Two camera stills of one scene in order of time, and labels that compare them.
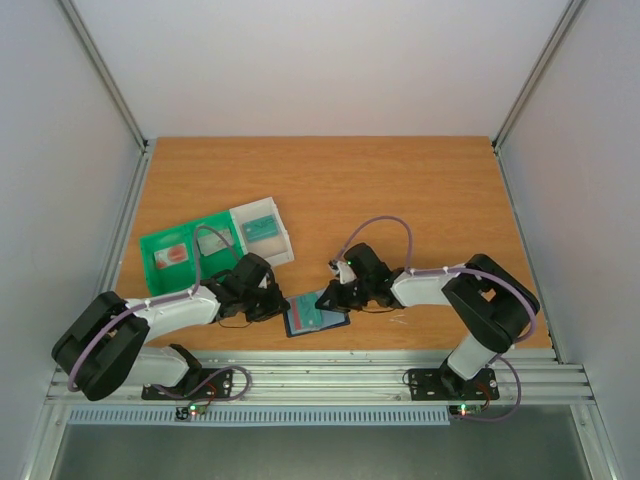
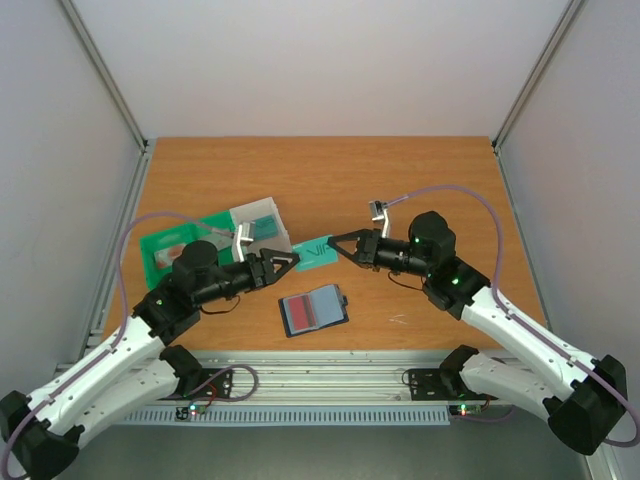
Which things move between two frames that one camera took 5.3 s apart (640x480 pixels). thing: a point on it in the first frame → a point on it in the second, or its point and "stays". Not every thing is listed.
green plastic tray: (169, 256) stays
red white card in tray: (170, 256) stays
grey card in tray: (212, 243) stays
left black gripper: (276, 306) → (262, 268)
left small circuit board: (191, 411) stays
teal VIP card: (310, 315) → (314, 253)
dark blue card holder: (302, 316) stays
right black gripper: (344, 293) → (368, 249)
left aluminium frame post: (94, 53) stays
